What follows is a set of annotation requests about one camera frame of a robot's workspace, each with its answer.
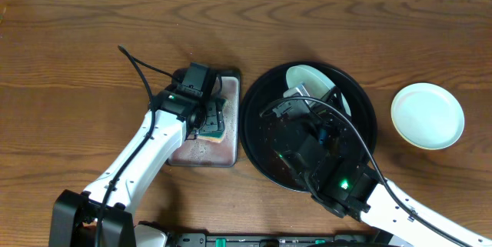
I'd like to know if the black rectangular water tray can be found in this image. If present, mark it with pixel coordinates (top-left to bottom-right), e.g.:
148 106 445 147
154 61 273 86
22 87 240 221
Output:
167 69 241 167

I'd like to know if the mint green plate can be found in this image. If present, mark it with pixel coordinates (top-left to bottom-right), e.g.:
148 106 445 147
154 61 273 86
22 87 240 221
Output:
280 65 351 118
391 82 465 150

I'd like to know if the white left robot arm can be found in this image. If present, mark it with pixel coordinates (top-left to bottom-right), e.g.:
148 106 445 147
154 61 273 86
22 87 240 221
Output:
48 90 227 246

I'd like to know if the green and yellow sponge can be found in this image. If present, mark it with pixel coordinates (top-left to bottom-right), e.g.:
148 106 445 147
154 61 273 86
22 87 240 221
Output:
197 98 227 142

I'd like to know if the round black tray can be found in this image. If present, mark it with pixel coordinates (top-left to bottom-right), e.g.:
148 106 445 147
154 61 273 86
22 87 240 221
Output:
239 61 377 192

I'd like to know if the black right camera cable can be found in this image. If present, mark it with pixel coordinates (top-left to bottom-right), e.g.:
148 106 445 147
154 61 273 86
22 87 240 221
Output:
259 95 477 247

